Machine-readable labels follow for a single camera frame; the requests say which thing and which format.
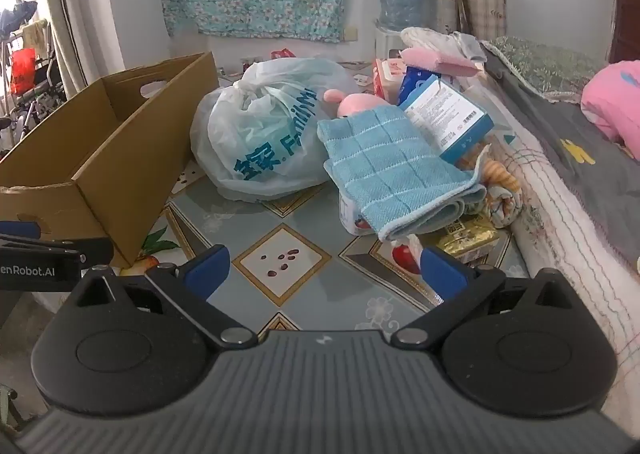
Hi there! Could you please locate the white water dispenser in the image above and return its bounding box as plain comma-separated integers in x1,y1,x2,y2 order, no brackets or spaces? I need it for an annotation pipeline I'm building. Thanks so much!
375,20,408,57

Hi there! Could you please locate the green floral pillow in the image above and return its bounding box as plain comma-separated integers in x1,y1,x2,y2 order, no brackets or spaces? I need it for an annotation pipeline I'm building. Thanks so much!
482,36,608,100

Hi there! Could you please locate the red and white packet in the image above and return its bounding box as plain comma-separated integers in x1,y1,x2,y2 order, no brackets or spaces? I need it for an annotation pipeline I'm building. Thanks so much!
372,58,416,97

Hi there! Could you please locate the folding wheelchair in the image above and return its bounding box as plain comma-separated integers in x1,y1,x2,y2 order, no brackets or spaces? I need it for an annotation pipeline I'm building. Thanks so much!
0,19,66,135

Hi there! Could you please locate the translucent white plastic bag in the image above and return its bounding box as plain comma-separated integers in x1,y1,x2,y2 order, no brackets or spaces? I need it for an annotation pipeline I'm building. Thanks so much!
190,58,358,202

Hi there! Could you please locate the gold foil packet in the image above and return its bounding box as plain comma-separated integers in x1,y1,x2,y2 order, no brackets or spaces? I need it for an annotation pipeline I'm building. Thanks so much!
436,226,501,262

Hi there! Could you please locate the white drink carton red fruit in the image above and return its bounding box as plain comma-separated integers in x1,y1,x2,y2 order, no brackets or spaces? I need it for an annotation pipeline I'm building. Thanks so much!
340,191,383,236

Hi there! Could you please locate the blue checked towel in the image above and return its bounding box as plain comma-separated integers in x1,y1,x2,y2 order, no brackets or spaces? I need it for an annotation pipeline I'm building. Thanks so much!
317,105,488,242

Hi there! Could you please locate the blue and white box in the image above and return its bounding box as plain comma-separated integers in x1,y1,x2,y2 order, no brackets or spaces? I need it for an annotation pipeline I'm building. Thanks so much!
398,76,496,166

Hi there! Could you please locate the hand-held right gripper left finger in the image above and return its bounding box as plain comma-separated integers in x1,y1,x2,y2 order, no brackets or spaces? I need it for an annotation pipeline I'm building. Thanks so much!
70,245,253,350

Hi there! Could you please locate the pink towel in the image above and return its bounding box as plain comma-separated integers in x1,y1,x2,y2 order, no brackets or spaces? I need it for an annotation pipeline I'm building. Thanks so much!
401,47,483,77

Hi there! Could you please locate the orange cartoon print cloth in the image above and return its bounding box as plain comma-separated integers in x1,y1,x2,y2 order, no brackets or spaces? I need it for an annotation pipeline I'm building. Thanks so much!
457,144,523,230

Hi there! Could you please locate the patterned tablecloth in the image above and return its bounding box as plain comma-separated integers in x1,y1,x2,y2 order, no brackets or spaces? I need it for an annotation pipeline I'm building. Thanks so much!
135,59,531,335

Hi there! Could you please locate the brown cardboard box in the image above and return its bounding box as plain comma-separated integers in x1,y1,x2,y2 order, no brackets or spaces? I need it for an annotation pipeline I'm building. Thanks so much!
0,51,221,269

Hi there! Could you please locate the white cloth pile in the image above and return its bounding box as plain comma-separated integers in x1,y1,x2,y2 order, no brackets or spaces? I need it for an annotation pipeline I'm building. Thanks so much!
400,26,488,62

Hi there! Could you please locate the blue hanging cloth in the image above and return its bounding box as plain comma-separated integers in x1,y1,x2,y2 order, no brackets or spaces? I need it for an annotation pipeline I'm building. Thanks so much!
0,1,38,35

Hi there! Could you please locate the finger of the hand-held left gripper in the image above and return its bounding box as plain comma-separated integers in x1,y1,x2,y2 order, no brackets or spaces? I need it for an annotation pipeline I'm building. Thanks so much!
0,220,42,240

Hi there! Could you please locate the white quilted bed pad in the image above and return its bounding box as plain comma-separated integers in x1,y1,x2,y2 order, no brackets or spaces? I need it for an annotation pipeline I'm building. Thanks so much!
470,84,640,385

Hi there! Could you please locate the grey blanket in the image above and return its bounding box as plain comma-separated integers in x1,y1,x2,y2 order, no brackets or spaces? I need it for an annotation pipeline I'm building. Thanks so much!
482,51,640,275

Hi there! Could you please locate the plaid board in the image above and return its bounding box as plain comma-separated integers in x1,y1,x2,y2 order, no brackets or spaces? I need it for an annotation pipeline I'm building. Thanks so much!
460,0,508,42

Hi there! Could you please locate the pink plush toy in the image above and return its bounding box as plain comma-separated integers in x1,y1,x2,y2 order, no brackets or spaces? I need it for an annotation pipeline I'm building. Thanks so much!
322,88,388,120

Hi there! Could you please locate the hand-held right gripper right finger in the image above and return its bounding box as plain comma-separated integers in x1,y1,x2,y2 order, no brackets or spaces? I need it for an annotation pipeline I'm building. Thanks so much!
390,246,573,349

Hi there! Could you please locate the beige curtain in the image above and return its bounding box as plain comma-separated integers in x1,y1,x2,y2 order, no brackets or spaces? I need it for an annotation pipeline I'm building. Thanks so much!
37,0,126,95

